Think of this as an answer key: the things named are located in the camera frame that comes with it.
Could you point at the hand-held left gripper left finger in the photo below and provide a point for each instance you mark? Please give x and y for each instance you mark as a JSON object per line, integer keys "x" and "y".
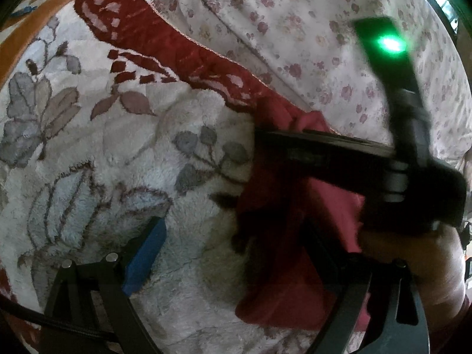
{"x": 144, "y": 261}

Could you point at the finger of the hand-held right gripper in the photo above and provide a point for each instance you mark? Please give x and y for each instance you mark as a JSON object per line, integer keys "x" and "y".
{"x": 313, "y": 143}

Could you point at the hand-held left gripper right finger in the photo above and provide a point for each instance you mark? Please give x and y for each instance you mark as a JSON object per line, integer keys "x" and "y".
{"x": 400, "y": 302}

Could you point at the maroon knit garment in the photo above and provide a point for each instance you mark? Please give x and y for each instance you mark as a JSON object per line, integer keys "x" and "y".
{"x": 280, "y": 284}

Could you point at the plush floral blanket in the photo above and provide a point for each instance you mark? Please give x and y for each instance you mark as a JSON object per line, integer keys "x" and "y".
{"x": 110, "y": 147}

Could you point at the white floral bed sheet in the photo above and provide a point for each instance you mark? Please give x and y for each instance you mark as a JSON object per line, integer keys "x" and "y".
{"x": 295, "y": 25}

